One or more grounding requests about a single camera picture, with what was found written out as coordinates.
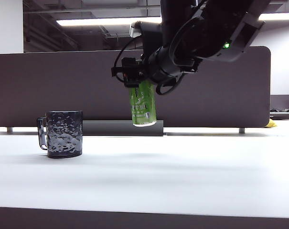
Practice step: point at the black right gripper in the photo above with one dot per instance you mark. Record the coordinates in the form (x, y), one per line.
(132, 70)

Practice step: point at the green energy drink can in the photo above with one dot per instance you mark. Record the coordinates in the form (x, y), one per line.
(143, 112)

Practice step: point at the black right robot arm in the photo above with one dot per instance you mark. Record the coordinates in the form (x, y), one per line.
(206, 31)

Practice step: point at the dark grey desk divider panel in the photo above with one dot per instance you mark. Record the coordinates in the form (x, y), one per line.
(63, 83)

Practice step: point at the long ceiling light strip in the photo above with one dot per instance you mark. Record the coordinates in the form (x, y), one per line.
(99, 22)

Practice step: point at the dark textured glass mug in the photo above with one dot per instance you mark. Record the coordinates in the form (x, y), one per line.
(63, 136)

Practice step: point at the grey divider foot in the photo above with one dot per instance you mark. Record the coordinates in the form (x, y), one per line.
(9, 130)
(241, 130)

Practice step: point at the yellow object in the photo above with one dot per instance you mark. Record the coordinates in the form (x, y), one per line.
(271, 124)

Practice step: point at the dark background desk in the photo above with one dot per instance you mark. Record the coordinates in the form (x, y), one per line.
(282, 114)

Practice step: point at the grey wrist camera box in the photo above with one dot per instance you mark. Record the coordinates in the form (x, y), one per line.
(135, 29)

